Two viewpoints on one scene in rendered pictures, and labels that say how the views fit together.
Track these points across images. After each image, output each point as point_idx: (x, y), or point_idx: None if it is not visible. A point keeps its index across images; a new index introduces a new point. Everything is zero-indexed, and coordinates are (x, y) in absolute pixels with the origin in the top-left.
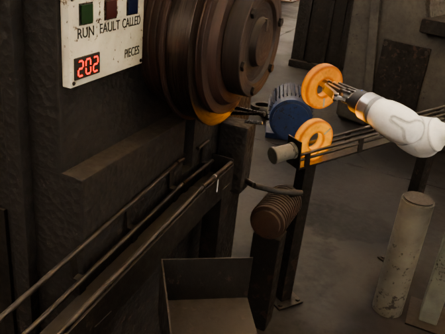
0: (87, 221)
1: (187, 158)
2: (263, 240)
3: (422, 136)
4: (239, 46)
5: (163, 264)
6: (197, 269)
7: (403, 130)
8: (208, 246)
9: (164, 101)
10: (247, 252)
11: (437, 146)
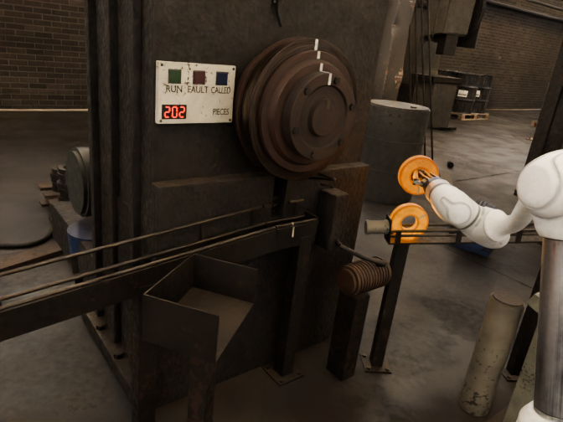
0: (161, 218)
1: (281, 208)
2: (345, 297)
3: (478, 223)
4: (290, 113)
5: (194, 257)
6: (217, 268)
7: (447, 210)
8: (289, 284)
9: None
10: (369, 322)
11: (493, 234)
